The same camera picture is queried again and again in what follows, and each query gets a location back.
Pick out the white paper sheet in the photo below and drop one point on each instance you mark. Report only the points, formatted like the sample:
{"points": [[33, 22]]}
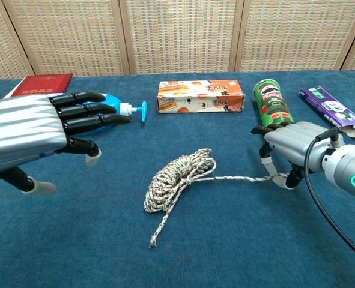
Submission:
{"points": [[11, 93]]}

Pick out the purple carton box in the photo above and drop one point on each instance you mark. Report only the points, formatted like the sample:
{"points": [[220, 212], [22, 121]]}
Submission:
{"points": [[324, 102]]}

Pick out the blue carpet table cover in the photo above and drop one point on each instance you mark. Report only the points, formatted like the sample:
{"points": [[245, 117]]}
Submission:
{"points": [[75, 225]]}

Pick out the red certificate book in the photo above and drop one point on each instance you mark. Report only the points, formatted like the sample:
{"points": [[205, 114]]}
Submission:
{"points": [[45, 82]]}

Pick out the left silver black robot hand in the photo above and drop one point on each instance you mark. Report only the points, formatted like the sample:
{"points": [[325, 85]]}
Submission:
{"points": [[21, 126]]}

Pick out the green Pringles can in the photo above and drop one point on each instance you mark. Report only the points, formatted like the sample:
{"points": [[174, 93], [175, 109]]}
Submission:
{"points": [[270, 102]]}

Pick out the orange snack box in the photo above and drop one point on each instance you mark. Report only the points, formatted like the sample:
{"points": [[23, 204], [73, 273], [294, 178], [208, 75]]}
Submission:
{"points": [[195, 99]]}

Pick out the blue pump bottle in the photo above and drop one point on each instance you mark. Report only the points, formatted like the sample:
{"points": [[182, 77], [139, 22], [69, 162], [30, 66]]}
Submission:
{"points": [[126, 108]]}

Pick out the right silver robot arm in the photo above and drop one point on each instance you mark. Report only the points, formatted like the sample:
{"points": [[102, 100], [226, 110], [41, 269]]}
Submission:
{"points": [[348, 168]]}

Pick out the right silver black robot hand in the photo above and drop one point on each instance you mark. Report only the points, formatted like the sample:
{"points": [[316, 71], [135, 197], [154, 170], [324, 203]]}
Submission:
{"points": [[294, 141]]}

